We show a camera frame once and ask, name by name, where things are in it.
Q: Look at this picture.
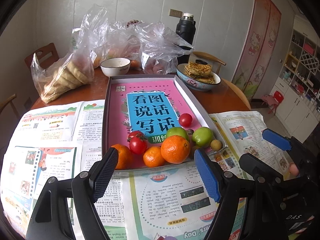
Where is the tan longan fruit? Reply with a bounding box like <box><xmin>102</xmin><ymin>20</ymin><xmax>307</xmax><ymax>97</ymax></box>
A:
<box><xmin>210</xmin><ymin>139</ymin><xmax>222</xmax><ymax>152</ymax></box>

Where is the green jujube fruit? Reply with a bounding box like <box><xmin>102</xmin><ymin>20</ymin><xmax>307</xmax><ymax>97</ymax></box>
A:
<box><xmin>192</xmin><ymin>127</ymin><xmax>214</xmax><ymax>148</ymax></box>
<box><xmin>166</xmin><ymin>127</ymin><xmax>189</xmax><ymax>141</ymax></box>

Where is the large orange tangerine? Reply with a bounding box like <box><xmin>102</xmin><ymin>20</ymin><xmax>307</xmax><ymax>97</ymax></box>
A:
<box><xmin>161</xmin><ymin>135</ymin><xmax>191</xmax><ymax>164</ymax></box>

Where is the red cherry tomato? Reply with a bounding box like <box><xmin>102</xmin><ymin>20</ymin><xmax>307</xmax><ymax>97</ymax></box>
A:
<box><xmin>178</xmin><ymin>113</ymin><xmax>193</xmax><ymax>127</ymax></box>
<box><xmin>129</xmin><ymin>137</ymin><xmax>148</xmax><ymax>155</ymax></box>
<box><xmin>127</xmin><ymin>131</ymin><xmax>145</xmax><ymax>141</ymax></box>

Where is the small orange tangerine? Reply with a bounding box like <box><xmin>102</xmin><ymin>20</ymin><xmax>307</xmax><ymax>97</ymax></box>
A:
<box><xmin>143</xmin><ymin>146</ymin><xmax>166</xmax><ymax>168</ymax></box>

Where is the operator right hand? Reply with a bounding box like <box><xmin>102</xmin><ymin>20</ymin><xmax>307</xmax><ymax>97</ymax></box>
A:
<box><xmin>289</xmin><ymin>163</ymin><xmax>299</xmax><ymax>177</ymax></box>

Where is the orange tangerine in tray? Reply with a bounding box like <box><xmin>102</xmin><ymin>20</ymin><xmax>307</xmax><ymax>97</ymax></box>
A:
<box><xmin>111</xmin><ymin>144</ymin><xmax>133</xmax><ymax>170</ymax></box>

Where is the newspaper sheet right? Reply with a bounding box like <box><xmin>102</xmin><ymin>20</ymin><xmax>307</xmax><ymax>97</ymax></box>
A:
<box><xmin>210</xmin><ymin>111</ymin><xmax>290</xmax><ymax>180</ymax></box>

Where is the newspaper sheet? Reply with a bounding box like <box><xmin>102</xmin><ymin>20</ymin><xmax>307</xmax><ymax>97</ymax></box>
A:
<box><xmin>1</xmin><ymin>100</ymin><xmax>105</xmax><ymax>237</ymax></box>
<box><xmin>210</xmin><ymin>111</ymin><xmax>290</xmax><ymax>180</ymax></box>
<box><xmin>67</xmin><ymin>139</ymin><xmax>249</xmax><ymax>240</ymax></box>

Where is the red child chair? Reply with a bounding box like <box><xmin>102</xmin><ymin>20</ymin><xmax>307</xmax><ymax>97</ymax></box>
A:
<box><xmin>261</xmin><ymin>90</ymin><xmax>284</xmax><ymax>114</ymax></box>

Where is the newspaper sheet centre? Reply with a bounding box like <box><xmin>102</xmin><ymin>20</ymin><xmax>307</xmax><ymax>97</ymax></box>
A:
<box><xmin>67</xmin><ymin>139</ymin><xmax>249</xmax><ymax>240</ymax></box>

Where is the red cherry tomato in tray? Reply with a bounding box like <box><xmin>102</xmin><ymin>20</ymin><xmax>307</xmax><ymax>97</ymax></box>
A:
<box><xmin>178</xmin><ymin>113</ymin><xmax>193</xmax><ymax>127</ymax></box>

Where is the newspaper sheet left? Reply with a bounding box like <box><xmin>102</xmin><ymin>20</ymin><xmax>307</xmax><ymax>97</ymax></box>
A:
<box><xmin>1</xmin><ymin>100</ymin><xmax>105</xmax><ymax>237</ymax></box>

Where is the white shelf cabinet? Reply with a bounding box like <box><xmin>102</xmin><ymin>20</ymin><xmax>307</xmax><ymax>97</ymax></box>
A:
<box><xmin>270</xmin><ymin>15</ymin><xmax>319</xmax><ymax>143</ymax></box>

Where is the grey cardboard box tray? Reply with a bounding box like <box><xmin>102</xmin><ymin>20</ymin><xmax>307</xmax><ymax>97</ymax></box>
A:
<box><xmin>102</xmin><ymin>75</ymin><xmax>227</xmax><ymax>171</ymax></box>

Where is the pink Chinese workbook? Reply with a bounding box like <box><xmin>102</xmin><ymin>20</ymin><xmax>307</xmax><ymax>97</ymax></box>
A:
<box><xmin>104</xmin><ymin>77</ymin><xmax>203</xmax><ymax>147</ymax></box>

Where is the blue floral bowl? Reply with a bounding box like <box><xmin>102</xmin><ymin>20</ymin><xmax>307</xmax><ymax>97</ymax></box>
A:
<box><xmin>177</xmin><ymin>64</ymin><xmax>221</xmax><ymax>92</ymax></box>

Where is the pink Hello Kitty curtain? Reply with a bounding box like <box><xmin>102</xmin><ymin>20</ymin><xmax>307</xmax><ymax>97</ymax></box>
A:
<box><xmin>232</xmin><ymin>0</ymin><xmax>281</xmax><ymax>100</ymax></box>

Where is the stack of fried pancakes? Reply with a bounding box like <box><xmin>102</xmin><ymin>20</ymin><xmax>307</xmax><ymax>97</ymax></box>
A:
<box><xmin>185</xmin><ymin>62</ymin><xmax>215</xmax><ymax>84</ymax></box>

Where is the plastic bag of flatbreads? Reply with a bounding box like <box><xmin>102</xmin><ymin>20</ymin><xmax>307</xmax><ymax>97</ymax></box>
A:
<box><xmin>30</xmin><ymin>43</ymin><xmax>94</xmax><ymax>104</ymax></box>

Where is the white ceramic bowl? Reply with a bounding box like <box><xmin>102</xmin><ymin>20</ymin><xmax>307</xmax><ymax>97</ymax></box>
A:
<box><xmin>100</xmin><ymin>58</ymin><xmax>131</xmax><ymax>77</ymax></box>

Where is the wooden chair right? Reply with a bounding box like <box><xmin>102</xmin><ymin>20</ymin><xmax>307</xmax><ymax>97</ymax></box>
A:
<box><xmin>188</xmin><ymin>51</ymin><xmax>252</xmax><ymax>111</ymax></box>

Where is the wooden chair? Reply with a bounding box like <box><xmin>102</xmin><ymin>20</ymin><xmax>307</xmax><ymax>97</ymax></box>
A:
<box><xmin>188</xmin><ymin>51</ymin><xmax>252</xmax><ymax>111</ymax></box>
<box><xmin>0</xmin><ymin>93</ymin><xmax>21</xmax><ymax>120</ymax></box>
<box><xmin>24</xmin><ymin>43</ymin><xmax>59</xmax><ymax>70</ymax></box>

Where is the clear plastic bag right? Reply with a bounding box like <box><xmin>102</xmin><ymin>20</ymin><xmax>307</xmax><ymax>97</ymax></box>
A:
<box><xmin>134</xmin><ymin>22</ymin><xmax>194</xmax><ymax>74</ymax></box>

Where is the clear plastic bag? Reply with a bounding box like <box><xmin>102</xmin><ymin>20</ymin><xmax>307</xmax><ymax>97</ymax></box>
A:
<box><xmin>81</xmin><ymin>4</ymin><xmax>141</xmax><ymax>69</ymax></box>
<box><xmin>134</xmin><ymin>22</ymin><xmax>194</xmax><ymax>74</ymax></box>

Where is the wooden chair back left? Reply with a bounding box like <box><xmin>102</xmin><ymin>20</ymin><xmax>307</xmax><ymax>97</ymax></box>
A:
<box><xmin>24</xmin><ymin>43</ymin><xmax>59</xmax><ymax>70</ymax></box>

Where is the clear plastic bag middle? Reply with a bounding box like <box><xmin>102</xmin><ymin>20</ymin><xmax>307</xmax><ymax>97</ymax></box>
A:
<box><xmin>81</xmin><ymin>4</ymin><xmax>141</xmax><ymax>69</ymax></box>

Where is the black thermos bottle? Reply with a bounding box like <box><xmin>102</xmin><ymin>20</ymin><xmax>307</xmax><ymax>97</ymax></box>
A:
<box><xmin>176</xmin><ymin>12</ymin><xmax>196</xmax><ymax>51</ymax></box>

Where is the wall power socket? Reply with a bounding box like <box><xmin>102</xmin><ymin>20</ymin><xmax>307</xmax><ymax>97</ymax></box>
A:
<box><xmin>169</xmin><ymin>9</ymin><xmax>183</xmax><ymax>18</ymax></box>

